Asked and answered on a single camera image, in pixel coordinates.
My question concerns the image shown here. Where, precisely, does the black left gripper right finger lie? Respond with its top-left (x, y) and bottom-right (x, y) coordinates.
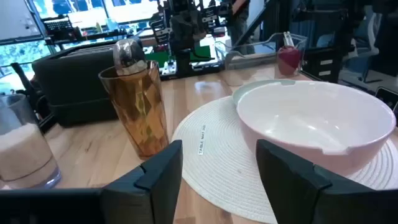
top-left (256, 139), bottom-right (398, 224)

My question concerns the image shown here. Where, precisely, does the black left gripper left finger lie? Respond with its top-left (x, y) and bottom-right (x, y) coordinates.
top-left (102, 139), bottom-right (184, 224)

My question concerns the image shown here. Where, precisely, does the metal spoon with teal handle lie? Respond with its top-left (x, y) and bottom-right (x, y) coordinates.
top-left (113, 39), bottom-right (149, 77)

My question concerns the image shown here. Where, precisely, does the red apple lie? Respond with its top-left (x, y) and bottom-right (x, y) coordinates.
top-left (277, 45), bottom-right (302, 76)

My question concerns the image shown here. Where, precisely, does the person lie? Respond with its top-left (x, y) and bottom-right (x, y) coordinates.
top-left (223, 0), bottom-right (253, 47)

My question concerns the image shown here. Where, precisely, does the clear plastic tray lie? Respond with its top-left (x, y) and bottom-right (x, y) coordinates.
top-left (214, 32), bottom-right (308, 78)

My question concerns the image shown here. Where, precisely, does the pink ceramic bowl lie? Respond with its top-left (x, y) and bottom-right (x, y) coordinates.
top-left (236, 80), bottom-right (397, 177)

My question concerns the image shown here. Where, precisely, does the white woven round placemat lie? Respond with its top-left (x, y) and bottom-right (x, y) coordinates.
top-left (171, 96), bottom-right (398, 224)

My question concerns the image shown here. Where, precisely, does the amber glass tumbler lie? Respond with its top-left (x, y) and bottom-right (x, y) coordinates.
top-left (98, 60), bottom-right (170, 161)

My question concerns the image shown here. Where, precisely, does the pale green plate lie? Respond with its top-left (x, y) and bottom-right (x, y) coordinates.
top-left (232, 79), bottom-right (296, 108)

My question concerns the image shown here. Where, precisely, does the black four-slot toaster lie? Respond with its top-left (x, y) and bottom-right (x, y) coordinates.
top-left (32, 43), bottom-right (144, 127)

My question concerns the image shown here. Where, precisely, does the black drawer cabinet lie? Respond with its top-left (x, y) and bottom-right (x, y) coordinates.
top-left (306, 46), bottom-right (341, 82)

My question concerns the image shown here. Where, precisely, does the clear glass of milk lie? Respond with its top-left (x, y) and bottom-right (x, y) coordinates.
top-left (0, 93), bottom-right (62, 190)

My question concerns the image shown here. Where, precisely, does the office chair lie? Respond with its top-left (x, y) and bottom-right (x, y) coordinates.
top-left (341, 6), bottom-right (385, 83)

